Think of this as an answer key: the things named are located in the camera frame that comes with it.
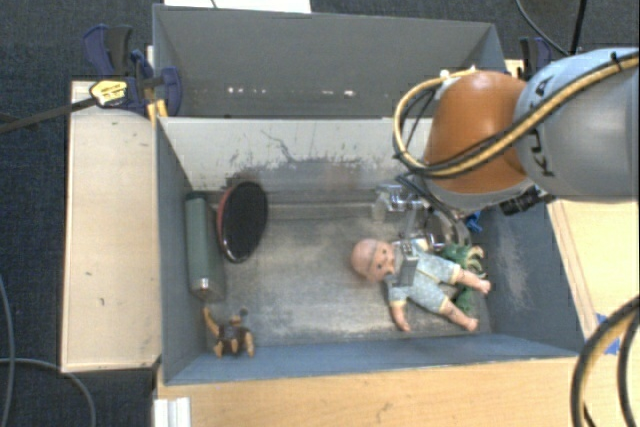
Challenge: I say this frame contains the black round plate, red rim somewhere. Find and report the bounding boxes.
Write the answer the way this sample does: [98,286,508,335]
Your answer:
[216,180,270,265]

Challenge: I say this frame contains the grey metal bin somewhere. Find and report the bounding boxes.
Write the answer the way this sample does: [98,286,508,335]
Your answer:
[151,3,587,387]

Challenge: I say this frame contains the dark green metal bottle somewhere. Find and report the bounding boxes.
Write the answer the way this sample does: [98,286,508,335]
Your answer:
[184,191,227,304]

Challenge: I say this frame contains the black cylinder on white bracket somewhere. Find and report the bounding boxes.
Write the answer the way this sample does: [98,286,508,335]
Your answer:
[499,188,547,218]

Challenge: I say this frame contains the brown toy animal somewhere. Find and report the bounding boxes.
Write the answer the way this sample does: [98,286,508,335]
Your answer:
[201,306,257,359]

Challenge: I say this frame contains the green toy dinosaur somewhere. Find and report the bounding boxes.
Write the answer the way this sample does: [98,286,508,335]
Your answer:
[438,242,487,315]

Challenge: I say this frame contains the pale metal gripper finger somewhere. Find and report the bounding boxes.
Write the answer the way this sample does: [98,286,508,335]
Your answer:
[397,239,421,287]

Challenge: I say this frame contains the pale wood flat board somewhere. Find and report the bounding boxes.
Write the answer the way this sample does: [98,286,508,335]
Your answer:
[59,79,164,374]

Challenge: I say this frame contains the baby doll in pale-blue suit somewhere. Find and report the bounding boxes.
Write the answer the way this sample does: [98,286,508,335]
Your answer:
[349,237,493,334]

